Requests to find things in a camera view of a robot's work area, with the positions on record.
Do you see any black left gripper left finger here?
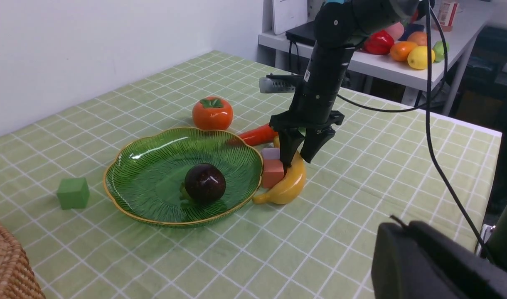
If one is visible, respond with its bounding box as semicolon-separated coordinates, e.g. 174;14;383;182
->
371;216;507;299

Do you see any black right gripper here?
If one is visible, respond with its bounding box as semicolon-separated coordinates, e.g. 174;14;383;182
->
269;46;345;168

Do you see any yellow banana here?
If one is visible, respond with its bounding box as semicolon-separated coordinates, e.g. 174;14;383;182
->
252;137;306;205

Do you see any orange carrot with leaves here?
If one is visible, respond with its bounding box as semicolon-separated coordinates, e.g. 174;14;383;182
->
227;123;278;147

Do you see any orange persimmon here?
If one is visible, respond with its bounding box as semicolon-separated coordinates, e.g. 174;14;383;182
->
192;96;234;130

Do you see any dark purple mangosteen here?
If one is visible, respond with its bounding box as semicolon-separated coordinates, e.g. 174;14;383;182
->
180;163;226;206

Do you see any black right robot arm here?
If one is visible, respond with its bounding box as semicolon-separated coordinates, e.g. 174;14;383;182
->
259;0;419;169

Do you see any lilac foam block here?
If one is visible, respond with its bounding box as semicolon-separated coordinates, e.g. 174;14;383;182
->
261;147;280;161

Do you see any salmon pink foam block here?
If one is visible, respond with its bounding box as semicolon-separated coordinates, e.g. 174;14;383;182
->
261;159;285;189

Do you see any black laptop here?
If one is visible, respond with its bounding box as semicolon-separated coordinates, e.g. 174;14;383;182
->
285;21;316;46

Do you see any red toy pepper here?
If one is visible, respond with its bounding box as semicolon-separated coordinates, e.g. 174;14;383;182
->
362;30;395;55

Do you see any white board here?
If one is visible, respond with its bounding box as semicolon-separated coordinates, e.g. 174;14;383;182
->
272;0;308;35

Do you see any orange toy fruit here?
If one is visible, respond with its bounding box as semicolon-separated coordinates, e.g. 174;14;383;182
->
389;41;418;62
407;32;428;46

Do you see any yellow toy lemon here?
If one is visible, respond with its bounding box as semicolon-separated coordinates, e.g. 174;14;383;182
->
407;46;436;70

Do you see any pink toy fruit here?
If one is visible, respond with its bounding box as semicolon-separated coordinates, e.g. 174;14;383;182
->
384;22;405;41

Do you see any orange toy fruit behind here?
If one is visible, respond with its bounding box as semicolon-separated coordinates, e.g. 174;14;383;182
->
407;32;428;46

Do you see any green leaf-shaped glass plate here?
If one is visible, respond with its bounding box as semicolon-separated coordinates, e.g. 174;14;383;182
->
102;127;263;228

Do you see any green toy fruit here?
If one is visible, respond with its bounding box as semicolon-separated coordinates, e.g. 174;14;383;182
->
433;40;449;63

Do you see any small orange carton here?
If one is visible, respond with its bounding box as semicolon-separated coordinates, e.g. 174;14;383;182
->
436;0;459;32

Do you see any green foam cube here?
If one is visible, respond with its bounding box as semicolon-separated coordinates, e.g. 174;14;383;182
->
57;177;90;210

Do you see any green checkered tablecloth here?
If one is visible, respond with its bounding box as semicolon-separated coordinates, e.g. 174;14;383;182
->
0;50;503;299

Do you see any woven wicker basket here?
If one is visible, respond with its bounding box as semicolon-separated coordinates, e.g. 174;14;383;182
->
0;222;46;299

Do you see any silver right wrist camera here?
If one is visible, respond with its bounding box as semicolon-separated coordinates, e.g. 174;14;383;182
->
259;74;303;93

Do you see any black right camera cable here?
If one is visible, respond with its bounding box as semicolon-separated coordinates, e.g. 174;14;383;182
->
337;0;493;260

